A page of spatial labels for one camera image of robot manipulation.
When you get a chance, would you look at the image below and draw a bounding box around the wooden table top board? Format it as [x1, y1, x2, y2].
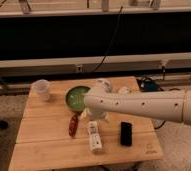
[8, 79, 163, 171]

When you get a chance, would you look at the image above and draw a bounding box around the white plastic bottle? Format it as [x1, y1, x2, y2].
[88, 121, 102, 153]

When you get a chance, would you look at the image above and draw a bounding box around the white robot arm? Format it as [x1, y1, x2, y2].
[84, 88, 191, 126]

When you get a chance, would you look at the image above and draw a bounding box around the green ceramic bowl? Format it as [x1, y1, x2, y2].
[65, 86, 90, 113]

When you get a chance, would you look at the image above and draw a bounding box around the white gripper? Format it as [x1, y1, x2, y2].
[80, 108, 108, 122]

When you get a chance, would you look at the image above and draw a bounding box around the white square sponge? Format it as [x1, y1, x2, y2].
[118, 86, 131, 94]

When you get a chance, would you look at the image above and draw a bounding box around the blue cable bundle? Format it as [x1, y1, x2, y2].
[136, 75, 165, 93]

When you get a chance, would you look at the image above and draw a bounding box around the black hanging cable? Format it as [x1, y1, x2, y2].
[90, 5, 124, 74]

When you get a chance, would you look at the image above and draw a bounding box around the black rectangular block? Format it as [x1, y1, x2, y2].
[120, 122, 132, 146]

